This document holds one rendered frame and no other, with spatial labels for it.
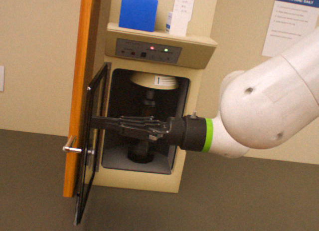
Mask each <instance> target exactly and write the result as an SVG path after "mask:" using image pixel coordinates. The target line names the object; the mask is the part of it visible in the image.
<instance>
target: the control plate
mask: <svg viewBox="0 0 319 231"><path fill-rule="evenodd" d="M151 47H154V49H151ZM165 49H167V50H168V51H165ZM182 49H183V48H181V47H174V46H167V45H161V44H155V43H148V42H141V41H135V40H128V39H122V38H117V45H116V53H115V55H116V56H123V57H130V58H140V59H147V60H154V61H161V62H168V63H175V64H176V63H177V61H178V59H179V56H180V54H181V51H182ZM122 51H125V53H122ZM131 52H135V55H131ZM142 52H145V53H147V54H146V57H141V53H142ZM152 55H154V57H152ZM159 56H162V58H159ZM167 57H169V59H167Z"/></svg>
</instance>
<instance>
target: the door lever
mask: <svg viewBox="0 0 319 231"><path fill-rule="evenodd" d="M76 138H77V137H76V136H75V135H72V136H71V137H70V139H69V141H68V142H67V144H66V145H65V146H63V151H64V152H67V153H69V152H75V153H81V149H80V148H73V145H74V143H75V141H76Z"/></svg>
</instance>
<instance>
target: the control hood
mask: <svg viewBox="0 0 319 231"><path fill-rule="evenodd" d="M117 38H122V39H128V40H135V41H141V42H148V43H155V44H161V45H167V46H174V47H181V48H183V49H182V51H181V54H180V56H179V59H178V61H177V63H176V64H175V63H168V62H161V61H154V60H147V59H140V58H130V57H123V56H116V55H115V53H116V45H117ZM217 46H218V43H217V42H216V41H214V40H213V39H211V38H210V37H206V36H200V35H193V34H187V33H186V36H181V35H174V34H169V33H166V32H165V30H159V29H154V32H146V31H140V30H133V29H127V28H121V27H119V24H118V23H114V22H109V23H108V25H107V29H106V41H105V53H104V54H105V55H106V56H113V57H120V58H127V59H137V60H144V61H151V62H158V63H164V64H171V65H178V66H185V67H192V68H199V69H205V68H206V66H207V64H208V63H209V61H210V59H211V57H212V56H213V54H214V52H215V50H216V48H217Z"/></svg>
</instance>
